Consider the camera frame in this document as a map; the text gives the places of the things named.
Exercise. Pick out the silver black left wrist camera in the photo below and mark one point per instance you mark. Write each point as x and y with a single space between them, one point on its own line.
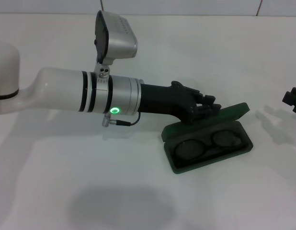
119 40

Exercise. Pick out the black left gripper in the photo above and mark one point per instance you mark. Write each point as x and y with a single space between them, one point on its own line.
162 98

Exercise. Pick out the green glasses case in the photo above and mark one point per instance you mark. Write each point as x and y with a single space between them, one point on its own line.
246 146

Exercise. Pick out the black glasses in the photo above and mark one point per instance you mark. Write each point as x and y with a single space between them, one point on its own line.
186 149

